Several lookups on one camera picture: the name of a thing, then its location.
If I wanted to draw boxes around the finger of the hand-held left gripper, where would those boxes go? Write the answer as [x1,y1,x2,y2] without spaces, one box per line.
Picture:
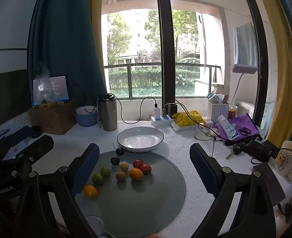
[16,135,55,164]
[6,126,35,146]

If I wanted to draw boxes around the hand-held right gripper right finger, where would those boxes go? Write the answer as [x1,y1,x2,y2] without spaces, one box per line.
[189,143,278,238]

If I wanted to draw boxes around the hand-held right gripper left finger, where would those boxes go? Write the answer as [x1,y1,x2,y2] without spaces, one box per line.
[12,143,100,238]

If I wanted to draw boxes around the small orange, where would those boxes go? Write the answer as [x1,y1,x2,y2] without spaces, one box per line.
[83,185,98,199]
[129,168,144,181]

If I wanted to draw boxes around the white ceramic bowl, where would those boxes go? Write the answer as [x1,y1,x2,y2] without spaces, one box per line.
[117,127,164,153]

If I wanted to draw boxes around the cardboard box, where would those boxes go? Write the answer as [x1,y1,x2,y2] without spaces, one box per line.
[28,101,79,135]

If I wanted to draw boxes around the dark screen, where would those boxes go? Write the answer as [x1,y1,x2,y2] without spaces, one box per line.
[0,68,32,135]

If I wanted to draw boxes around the car key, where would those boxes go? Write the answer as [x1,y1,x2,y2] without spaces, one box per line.
[226,143,246,159]

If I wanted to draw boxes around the white tissue pack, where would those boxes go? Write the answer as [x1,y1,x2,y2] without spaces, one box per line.
[171,122,199,132]

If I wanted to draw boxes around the white tube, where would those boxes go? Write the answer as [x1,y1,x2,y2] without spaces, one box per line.
[217,115,240,140]

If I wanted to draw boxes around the blue bowl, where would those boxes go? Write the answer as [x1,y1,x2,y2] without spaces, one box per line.
[72,106,98,127]

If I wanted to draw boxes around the yellow printed bag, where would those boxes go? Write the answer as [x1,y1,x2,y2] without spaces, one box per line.
[173,110,206,126]

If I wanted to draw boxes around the white round cap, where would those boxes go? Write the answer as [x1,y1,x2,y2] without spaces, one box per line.
[85,215,105,236]

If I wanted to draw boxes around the black scissors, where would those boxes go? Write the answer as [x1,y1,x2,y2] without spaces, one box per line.
[236,126,252,136]

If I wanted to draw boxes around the white perforated basket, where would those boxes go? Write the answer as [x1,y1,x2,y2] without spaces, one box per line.
[207,101,230,125]

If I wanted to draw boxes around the steel thermos jug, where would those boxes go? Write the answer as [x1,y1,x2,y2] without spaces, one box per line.
[97,93,118,131]

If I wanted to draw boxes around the tablet with lit screen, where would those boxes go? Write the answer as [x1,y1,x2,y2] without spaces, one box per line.
[31,75,71,107]

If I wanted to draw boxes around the white power strip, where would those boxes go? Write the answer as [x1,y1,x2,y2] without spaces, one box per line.
[150,115,175,127]

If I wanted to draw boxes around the orange jar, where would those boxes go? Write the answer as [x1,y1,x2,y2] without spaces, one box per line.
[228,105,238,119]

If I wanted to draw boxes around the grey round placemat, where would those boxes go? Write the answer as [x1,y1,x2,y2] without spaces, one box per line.
[73,150,186,237]

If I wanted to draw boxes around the purple pouch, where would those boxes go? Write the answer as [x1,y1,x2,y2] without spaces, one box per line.
[215,113,262,142]

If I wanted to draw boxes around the black charger plug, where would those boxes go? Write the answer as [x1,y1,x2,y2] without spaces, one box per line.
[167,103,178,117]

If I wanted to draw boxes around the dark phone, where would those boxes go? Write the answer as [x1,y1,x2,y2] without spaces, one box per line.
[252,163,287,206]

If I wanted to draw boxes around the white mug with bear print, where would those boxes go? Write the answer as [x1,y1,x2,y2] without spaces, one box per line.
[274,140,292,182]

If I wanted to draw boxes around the teal curtain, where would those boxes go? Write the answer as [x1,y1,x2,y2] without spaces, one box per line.
[28,0,108,102]

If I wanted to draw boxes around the white desk lamp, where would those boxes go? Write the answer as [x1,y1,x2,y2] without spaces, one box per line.
[228,64,257,109]

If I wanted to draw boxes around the balcony railing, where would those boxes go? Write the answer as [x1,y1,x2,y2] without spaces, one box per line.
[103,64,222,98]

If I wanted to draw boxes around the yellow curtain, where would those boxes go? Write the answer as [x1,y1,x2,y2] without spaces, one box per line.
[250,0,292,143]
[88,0,108,95]

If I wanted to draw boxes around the light blue hanging towel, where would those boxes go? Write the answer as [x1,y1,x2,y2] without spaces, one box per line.
[233,22,258,66]

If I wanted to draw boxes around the black power cable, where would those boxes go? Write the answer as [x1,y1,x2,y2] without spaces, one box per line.
[174,99,227,145]

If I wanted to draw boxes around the black charging cable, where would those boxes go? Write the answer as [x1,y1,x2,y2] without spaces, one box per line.
[114,96,159,124]

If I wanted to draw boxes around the black window frame post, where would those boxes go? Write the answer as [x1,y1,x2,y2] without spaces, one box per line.
[155,0,177,112]

